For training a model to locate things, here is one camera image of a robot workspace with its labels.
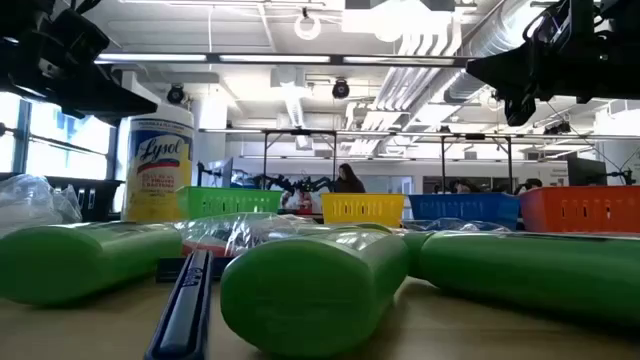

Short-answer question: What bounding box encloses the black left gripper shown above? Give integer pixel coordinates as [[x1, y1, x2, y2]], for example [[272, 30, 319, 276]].
[[0, 29, 159, 126]]

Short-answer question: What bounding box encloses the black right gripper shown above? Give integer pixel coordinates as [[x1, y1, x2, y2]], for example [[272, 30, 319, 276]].
[[467, 29, 640, 127]]

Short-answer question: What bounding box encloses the black plastic basket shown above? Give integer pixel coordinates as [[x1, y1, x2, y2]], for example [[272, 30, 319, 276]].
[[44, 174, 125, 224]]

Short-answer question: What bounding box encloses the clear plastic bag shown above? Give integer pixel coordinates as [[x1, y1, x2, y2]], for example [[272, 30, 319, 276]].
[[0, 173, 84, 237]]

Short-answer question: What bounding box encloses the purple toothbrush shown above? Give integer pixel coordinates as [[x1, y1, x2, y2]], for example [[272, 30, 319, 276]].
[[399, 217, 512, 234]]

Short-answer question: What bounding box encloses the green plastic basket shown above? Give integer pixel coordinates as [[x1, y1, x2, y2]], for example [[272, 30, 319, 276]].
[[175, 185, 285, 221]]

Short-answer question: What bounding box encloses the plastic packet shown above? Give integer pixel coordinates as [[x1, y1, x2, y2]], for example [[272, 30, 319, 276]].
[[172, 219, 281, 259]]

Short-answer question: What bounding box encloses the blue plastic razor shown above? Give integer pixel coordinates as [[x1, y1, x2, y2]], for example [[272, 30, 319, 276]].
[[143, 248, 232, 360]]

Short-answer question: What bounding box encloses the Lysol wipes canister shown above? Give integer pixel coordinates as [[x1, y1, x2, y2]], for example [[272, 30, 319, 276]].
[[121, 102, 195, 224]]

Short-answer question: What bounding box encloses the person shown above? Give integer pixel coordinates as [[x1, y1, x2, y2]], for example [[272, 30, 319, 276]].
[[514, 178, 544, 196], [333, 162, 367, 195], [452, 178, 481, 195]]

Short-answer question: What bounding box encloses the black monitor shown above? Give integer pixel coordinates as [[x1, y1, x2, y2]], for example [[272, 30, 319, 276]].
[[567, 157, 609, 188]]

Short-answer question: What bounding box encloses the black overhead light bar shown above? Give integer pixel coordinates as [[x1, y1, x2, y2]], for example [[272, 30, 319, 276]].
[[93, 52, 471, 69]]

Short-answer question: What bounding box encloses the blue plastic basket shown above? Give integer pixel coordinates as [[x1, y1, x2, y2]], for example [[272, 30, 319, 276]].
[[407, 192, 522, 231]]

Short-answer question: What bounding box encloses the orange plastic basket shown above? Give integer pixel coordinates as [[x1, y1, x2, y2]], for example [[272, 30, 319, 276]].
[[518, 185, 640, 235]]

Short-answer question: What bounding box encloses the grey monitor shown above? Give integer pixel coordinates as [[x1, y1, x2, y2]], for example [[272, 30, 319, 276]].
[[205, 157, 235, 190]]

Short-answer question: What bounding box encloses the white ceiling light fixture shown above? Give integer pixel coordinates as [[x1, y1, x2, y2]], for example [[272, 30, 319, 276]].
[[341, 0, 464, 44]]

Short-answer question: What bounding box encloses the yellow plastic basket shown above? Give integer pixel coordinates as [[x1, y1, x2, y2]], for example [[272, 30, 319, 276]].
[[320, 192, 407, 229]]

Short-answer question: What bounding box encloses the black hanging camera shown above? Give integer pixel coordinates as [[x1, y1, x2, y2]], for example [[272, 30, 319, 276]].
[[543, 120, 573, 136]]

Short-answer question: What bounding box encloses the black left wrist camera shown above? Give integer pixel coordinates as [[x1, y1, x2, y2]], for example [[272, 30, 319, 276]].
[[49, 7, 112, 69]]

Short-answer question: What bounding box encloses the black background rig frame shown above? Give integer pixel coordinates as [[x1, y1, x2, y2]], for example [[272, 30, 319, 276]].
[[439, 132, 514, 194], [260, 128, 339, 192]]

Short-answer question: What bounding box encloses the white cable coil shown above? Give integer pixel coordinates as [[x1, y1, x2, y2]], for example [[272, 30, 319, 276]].
[[293, 12, 323, 42]]

